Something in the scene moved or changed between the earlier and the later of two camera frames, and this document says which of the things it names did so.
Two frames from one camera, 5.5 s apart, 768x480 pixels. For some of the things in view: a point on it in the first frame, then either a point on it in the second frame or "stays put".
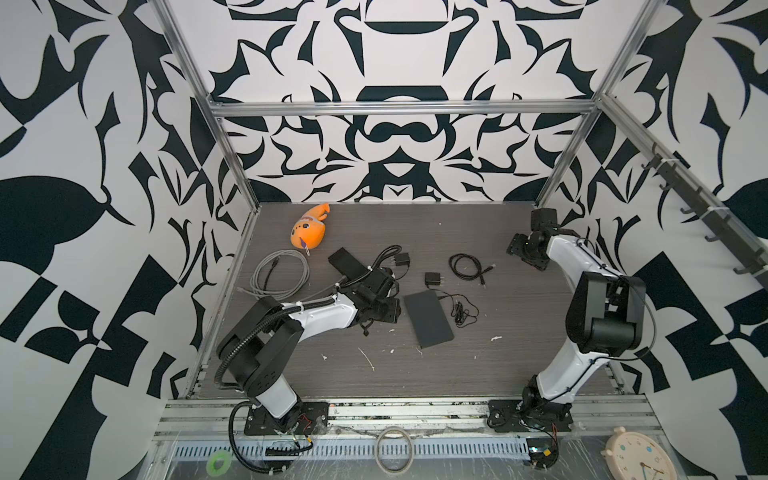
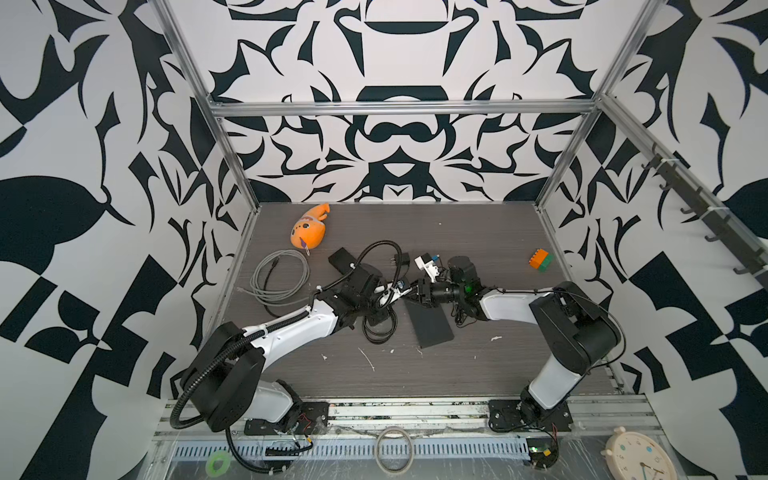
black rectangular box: (427, 319) stays put
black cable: (273, 265) stays put
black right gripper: (515, 246) -> (426, 292)
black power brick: (347, 265) stays put
